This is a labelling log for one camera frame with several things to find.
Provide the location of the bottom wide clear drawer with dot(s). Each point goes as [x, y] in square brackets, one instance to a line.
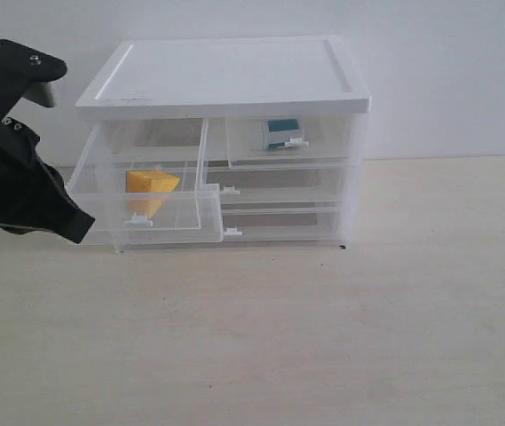
[302, 224]

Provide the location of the white plastic drawer cabinet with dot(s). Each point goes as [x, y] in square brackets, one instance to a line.
[233, 79]

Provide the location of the wide clear drawer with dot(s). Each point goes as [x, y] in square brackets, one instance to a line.
[278, 186]
[302, 224]

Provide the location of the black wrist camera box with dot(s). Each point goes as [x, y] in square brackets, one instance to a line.
[26, 73]

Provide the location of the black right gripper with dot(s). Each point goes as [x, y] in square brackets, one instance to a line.
[32, 193]

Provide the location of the middle wide clear drawer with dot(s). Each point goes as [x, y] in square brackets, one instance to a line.
[278, 186]

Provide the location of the white bottle blue label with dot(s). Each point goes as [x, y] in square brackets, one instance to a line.
[278, 132]

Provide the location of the yellow cheese wedge block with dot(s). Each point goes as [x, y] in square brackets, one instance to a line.
[149, 181]

